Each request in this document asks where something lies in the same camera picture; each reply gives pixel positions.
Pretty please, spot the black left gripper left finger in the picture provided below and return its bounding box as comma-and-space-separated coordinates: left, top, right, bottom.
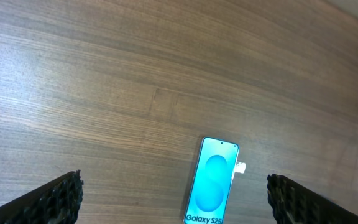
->
0, 170, 83, 224

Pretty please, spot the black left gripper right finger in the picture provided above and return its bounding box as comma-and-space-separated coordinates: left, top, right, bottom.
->
267, 174, 358, 224

